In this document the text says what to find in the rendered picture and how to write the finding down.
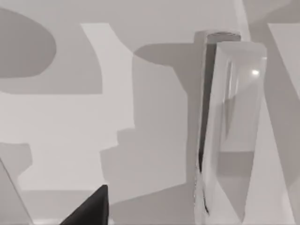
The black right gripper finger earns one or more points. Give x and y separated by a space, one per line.
93 208

